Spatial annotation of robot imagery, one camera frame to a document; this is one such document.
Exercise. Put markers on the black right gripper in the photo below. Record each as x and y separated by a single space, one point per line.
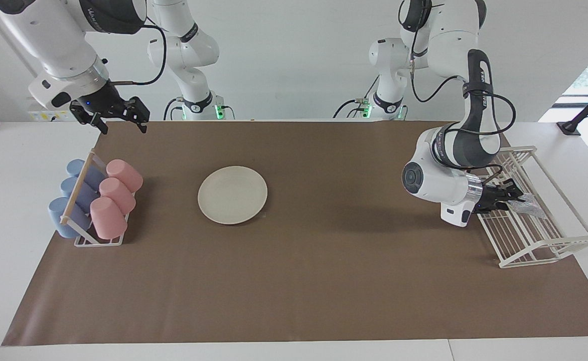
98 103

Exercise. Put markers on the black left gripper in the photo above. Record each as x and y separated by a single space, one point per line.
485 199

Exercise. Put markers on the clear plastic bag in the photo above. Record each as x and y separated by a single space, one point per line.
532 208

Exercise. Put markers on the cream round plate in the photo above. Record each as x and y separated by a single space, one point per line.
232 195

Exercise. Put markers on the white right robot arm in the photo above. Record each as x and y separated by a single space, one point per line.
58 40

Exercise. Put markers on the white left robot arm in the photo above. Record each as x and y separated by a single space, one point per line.
439 185

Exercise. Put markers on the pink plastic cup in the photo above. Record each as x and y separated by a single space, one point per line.
126 174
118 194
108 220

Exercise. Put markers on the blue plastic cup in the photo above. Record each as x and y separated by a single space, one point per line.
60 220
75 166
70 185

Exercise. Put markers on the cup rack with wooden bar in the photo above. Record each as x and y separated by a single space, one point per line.
77 198

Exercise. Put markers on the brown table mat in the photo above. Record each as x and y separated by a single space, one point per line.
324 281

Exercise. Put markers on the white wall outlet box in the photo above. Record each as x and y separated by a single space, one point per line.
35 115

